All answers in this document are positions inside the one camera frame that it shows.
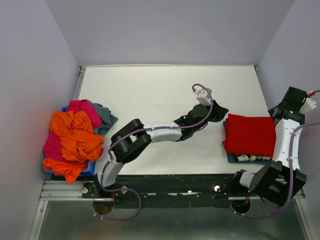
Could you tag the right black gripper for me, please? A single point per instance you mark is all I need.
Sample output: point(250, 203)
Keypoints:
point(272, 110)

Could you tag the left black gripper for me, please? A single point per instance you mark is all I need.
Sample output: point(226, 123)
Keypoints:
point(218, 112)

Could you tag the red t shirt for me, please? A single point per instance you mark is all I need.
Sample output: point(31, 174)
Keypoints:
point(249, 135)

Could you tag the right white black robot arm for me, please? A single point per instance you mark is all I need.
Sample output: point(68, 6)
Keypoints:
point(280, 179)

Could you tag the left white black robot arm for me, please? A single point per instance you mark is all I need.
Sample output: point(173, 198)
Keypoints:
point(131, 140)

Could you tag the blue folded t shirt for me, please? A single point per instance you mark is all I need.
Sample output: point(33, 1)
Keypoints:
point(232, 159)

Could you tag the black floral folded t shirt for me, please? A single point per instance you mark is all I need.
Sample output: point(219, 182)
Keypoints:
point(252, 158)

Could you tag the grey blue t shirt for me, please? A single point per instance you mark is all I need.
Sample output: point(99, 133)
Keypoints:
point(108, 120)

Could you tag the orange t shirt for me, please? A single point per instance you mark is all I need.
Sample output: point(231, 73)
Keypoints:
point(71, 170)

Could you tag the pink t shirt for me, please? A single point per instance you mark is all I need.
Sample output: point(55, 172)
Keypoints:
point(85, 110)

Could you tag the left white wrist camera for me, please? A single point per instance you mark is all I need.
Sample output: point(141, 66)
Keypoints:
point(203, 96)

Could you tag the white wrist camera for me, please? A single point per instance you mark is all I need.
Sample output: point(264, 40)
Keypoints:
point(309, 105)
point(203, 96)

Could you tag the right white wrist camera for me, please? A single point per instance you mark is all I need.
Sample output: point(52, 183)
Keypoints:
point(309, 105)

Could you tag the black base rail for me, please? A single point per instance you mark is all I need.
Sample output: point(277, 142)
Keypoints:
point(169, 191)

